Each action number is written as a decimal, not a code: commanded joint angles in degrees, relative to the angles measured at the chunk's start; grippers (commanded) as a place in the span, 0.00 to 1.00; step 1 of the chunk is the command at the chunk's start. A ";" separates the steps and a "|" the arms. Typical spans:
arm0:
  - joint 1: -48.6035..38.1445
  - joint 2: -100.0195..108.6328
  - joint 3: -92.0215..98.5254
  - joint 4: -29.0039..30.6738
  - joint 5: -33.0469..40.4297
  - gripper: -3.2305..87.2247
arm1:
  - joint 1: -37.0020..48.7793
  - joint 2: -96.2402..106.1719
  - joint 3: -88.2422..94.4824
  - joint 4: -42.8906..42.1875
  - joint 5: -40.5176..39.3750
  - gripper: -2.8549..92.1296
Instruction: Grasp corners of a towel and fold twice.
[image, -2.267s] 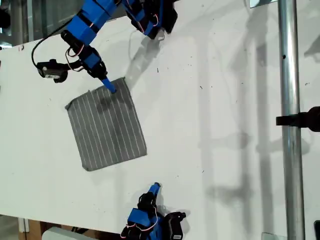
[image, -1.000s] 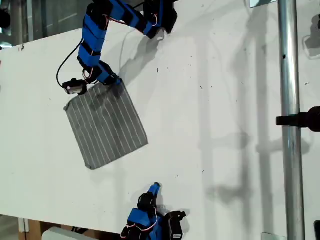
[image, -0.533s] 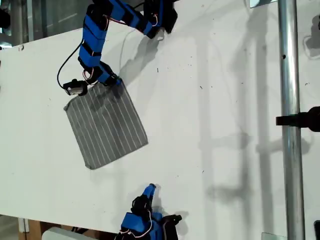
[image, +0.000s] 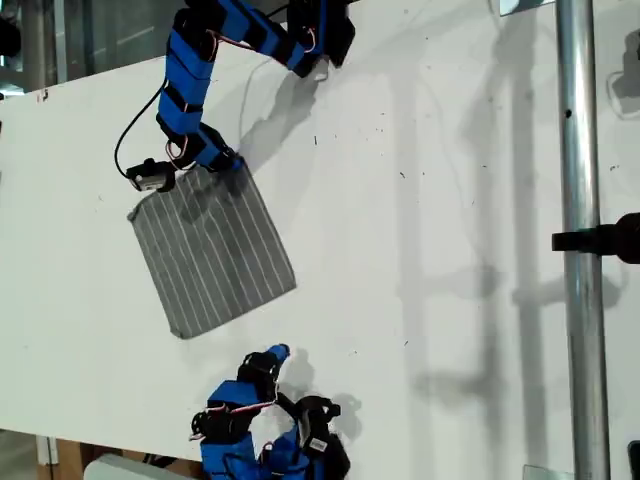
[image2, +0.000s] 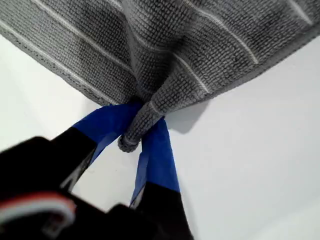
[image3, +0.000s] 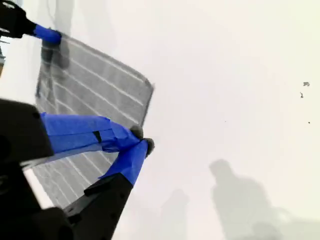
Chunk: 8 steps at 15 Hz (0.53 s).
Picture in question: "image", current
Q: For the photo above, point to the grey white-striped towel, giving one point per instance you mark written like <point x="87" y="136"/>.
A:
<point x="220" y="260"/>

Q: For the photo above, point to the black post clamp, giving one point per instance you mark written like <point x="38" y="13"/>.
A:
<point x="600" y="240"/>

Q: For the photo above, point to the wooden table leg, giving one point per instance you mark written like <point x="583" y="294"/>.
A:
<point x="69" y="460"/>

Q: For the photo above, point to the steel post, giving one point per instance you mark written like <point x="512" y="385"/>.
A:
<point x="580" y="150"/>

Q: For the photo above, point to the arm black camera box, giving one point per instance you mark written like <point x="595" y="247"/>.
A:
<point x="150" y="176"/>
<point x="315" y="422"/>

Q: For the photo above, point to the dark flat device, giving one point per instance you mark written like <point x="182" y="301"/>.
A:
<point x="635" y="460"/>

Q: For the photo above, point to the black round object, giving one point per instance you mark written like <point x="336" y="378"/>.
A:
<point x="7" y="37"/>

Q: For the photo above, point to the white box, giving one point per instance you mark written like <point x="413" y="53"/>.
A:
<point x="120" y="469"/>

